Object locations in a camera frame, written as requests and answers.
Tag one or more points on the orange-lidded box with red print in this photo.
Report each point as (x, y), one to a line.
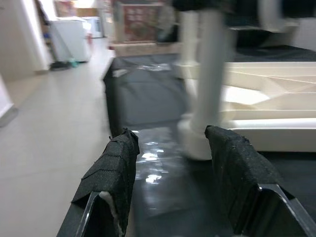
(140, 22)

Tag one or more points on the white appliance cabinet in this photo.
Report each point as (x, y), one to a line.
(71, 37)

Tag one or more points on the black tablecloth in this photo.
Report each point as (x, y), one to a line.
(148, 98)

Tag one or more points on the beige low platform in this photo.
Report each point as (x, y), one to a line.
(143, 49)

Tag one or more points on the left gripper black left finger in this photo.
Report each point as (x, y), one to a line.
(116, 168)

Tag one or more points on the clear tape strip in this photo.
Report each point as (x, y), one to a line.
(150, 67)

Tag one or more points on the white plastic table leg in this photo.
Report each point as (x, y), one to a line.
(188, 37)
(209, 74)

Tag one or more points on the clear tape cross patch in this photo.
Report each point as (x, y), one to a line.
(153, 163)

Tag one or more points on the white plastic children table top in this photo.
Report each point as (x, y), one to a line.
(271, 133)

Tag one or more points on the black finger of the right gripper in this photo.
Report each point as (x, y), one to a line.
(197, 5)

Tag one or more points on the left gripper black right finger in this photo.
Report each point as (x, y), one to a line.
(237, 168)

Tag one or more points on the black round basin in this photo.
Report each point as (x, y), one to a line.
(251, 39)

